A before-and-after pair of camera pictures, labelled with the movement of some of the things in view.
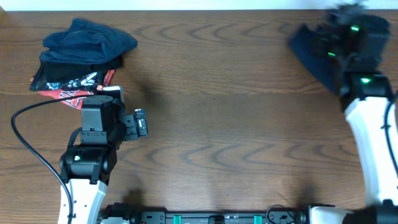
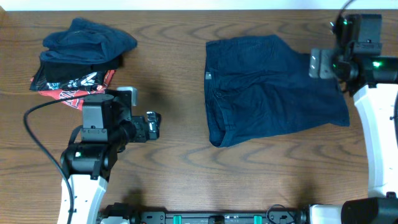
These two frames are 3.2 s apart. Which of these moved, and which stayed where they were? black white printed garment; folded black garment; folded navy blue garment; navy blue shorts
Moved: navy blue shorts
Stayed: black white printed garment; folded navy blue garment; folded black garment
